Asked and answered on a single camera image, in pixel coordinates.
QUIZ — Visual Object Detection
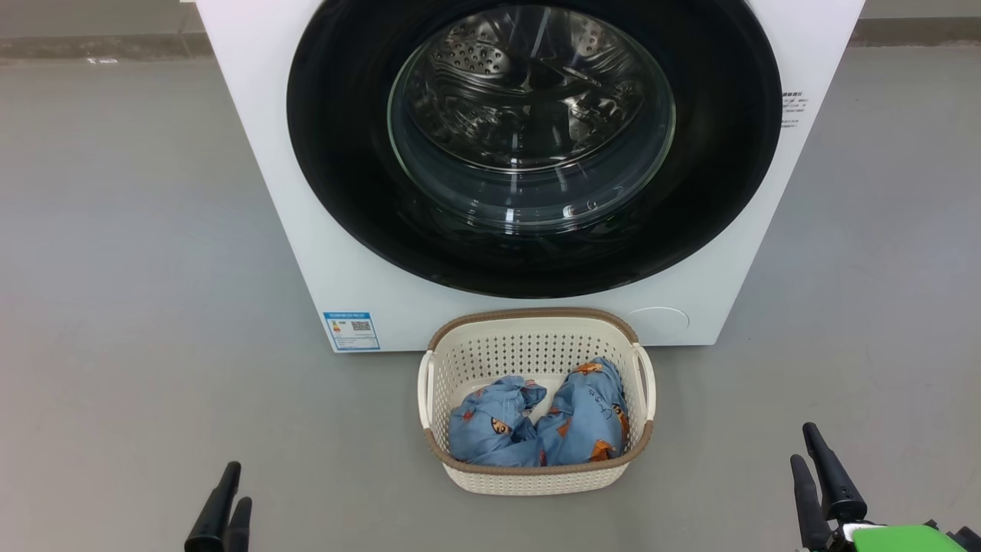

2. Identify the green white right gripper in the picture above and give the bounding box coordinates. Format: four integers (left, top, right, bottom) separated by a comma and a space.
790, 422, 968, 552

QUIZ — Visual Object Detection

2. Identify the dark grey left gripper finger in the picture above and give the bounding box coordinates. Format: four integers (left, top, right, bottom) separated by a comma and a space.
184, 462, 242, 552
223, 497, 254, 552

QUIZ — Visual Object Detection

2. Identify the blue cartoon print garment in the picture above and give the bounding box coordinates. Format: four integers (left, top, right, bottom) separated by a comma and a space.
534, 357, 631, 467
448, 376, 548, 468

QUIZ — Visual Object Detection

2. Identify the round black glass washer door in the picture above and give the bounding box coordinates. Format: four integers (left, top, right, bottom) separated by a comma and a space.
286, 0, 783, 300

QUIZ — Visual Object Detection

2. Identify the white front-load washing machine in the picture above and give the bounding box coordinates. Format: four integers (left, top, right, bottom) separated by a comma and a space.
196, 0, 867, 354

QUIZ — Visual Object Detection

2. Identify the perforated steel washing machine drum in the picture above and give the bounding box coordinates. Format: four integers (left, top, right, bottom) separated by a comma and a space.
399, 6, 669, 174

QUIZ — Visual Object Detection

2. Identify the blue energy label sticker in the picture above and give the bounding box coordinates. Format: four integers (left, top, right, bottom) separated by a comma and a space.
323, 310, 382, 353

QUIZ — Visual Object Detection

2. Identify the round white filter cover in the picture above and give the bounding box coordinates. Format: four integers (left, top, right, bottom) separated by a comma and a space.
622, 307, 691, 344

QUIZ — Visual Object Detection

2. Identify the cream perforated basket brown rim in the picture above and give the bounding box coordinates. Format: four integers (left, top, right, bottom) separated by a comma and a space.
417, 307, 658, 496

